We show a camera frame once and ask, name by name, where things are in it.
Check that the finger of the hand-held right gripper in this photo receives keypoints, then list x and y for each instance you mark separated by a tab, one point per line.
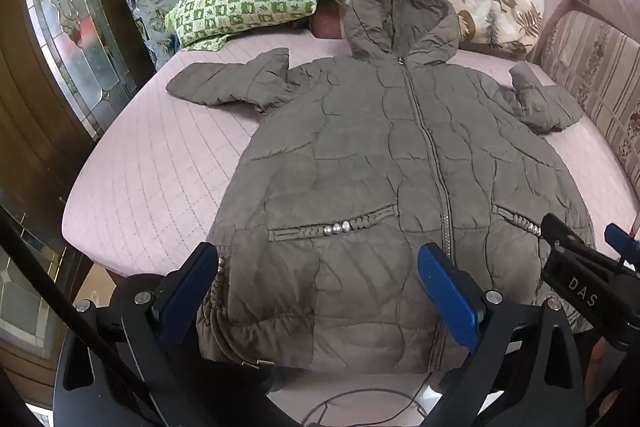
622	239
562	234

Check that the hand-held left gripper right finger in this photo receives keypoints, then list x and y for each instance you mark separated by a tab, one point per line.
447	292

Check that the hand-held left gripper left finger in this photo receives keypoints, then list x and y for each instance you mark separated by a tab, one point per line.
192	284

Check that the olive hooded puffer jacket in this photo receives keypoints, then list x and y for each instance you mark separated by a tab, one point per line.
370	187

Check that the person's right forearm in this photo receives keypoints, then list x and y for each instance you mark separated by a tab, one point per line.
600	377

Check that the cardboard box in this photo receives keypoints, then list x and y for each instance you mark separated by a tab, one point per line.
97	282

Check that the pink quilted bed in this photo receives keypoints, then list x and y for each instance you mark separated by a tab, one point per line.
150	167

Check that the striped floral headboard cushion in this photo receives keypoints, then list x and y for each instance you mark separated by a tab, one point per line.
595	67

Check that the wooden stained glass door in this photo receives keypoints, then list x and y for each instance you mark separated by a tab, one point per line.
60	57

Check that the grey patterned cloth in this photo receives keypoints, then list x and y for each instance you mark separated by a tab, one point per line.
150	12

